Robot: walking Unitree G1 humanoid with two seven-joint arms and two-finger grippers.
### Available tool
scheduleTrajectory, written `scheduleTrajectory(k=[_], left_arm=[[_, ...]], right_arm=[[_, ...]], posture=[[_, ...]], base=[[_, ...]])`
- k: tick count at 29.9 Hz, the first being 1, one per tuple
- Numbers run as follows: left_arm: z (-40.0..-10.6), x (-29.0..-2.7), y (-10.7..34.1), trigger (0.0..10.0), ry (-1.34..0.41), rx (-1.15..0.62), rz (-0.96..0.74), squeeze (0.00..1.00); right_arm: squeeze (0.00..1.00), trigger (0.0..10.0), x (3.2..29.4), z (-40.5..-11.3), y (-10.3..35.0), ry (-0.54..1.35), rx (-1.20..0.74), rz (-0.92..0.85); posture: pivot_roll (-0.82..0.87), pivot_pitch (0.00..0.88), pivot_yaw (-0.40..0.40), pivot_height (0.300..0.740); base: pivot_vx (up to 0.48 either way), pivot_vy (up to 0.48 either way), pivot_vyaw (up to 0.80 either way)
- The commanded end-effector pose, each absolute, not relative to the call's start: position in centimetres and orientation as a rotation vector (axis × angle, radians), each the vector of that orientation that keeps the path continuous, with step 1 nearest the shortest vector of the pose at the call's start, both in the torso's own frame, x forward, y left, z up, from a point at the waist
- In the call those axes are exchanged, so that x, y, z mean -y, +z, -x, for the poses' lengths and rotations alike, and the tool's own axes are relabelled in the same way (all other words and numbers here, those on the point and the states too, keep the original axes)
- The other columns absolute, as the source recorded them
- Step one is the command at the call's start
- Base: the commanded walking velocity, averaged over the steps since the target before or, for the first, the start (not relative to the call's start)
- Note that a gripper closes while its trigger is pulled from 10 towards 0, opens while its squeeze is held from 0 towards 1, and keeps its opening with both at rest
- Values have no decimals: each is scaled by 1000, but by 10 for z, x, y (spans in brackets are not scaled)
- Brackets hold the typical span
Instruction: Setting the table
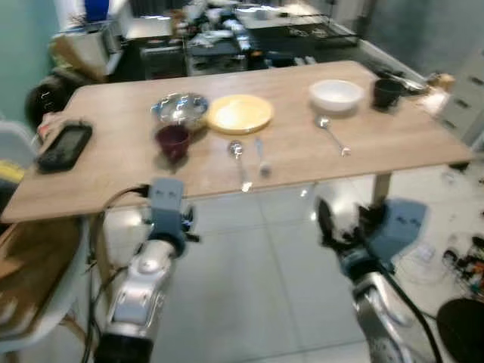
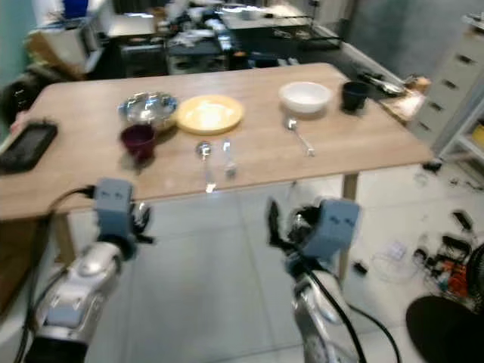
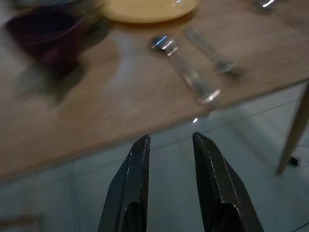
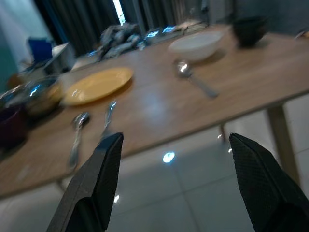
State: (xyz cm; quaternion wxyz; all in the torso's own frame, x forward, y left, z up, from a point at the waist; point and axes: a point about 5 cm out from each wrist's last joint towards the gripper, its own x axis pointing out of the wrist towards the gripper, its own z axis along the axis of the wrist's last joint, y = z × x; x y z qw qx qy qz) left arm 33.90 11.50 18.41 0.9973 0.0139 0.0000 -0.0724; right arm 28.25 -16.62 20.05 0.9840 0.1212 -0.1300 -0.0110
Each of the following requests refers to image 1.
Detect silver metal spoon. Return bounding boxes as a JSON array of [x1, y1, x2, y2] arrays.
[[228, 140, 253, 193], [315, 115, 352, 157]]

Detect light wooden table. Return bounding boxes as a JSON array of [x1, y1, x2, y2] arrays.
[[0, 60, 474, 265]]

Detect dark red cup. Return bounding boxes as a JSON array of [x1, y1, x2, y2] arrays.
[[155, 125, 191, 164]]

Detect shiny steel bowl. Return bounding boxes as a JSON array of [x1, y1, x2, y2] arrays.
[[151, 92, 210, 130]]

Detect black cup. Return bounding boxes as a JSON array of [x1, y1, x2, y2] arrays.
[[372, 78, 405, 111]]

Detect yellow plate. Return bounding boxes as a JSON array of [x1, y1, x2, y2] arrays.
[[206, 95, 274, 135]]

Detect white bowl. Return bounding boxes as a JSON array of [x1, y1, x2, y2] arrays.
[[309, 79, 365, 114]]

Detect brown wooden board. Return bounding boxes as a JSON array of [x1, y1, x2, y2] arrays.
[[414, 73, 458, 116]]

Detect metal tongs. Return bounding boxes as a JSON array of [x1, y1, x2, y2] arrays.
[[380, 70, 427, 94]]

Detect black round stool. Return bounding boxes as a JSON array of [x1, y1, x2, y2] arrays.
[[436, 298, 484, 363]]

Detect grey drawer cabinet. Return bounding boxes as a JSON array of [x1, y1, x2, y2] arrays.
[[439, 45, 484, 146]]

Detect white chair with brown seat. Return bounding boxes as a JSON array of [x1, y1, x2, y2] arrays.
[[0, 121, 88, 358]]

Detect cluttered black shelf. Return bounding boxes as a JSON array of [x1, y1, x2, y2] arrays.
[[121, 11, 358, 78]]

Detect black bag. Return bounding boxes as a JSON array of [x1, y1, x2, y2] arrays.
[[25, 70, 80, 129]]

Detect brown cardboard box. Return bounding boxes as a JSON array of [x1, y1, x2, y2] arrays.
[[49, 30, 116, 81]]

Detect blue container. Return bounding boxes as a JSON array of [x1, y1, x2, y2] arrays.
[[85, 0, 111, 22]]

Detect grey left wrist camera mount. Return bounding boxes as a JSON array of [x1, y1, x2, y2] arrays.
[[147, 178, 188, 237]]

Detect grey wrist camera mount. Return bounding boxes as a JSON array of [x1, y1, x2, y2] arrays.
[[147, 178, 188, 237], [368, 199, 429, 263]]

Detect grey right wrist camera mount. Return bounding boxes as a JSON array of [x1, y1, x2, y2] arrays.
[[368, 199, 429, 263]]

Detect white coiled cable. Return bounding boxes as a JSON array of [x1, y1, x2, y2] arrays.
[[399, 240, 441, 286]]

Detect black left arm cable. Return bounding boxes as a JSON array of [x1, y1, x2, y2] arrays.
[[82, 184, 152, 363]]

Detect tangle of floor cables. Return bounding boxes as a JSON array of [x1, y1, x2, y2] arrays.
[[442, 234, 484, 297]]

